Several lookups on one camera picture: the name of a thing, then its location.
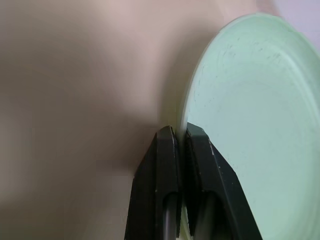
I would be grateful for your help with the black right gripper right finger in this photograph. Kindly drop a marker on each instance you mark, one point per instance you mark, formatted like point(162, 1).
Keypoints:
point(212, 180)

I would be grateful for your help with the green plate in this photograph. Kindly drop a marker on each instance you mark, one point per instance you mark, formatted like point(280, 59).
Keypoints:
point(255, 100)

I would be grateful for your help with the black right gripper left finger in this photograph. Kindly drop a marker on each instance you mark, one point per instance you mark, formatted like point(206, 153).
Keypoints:
point(160, 170)

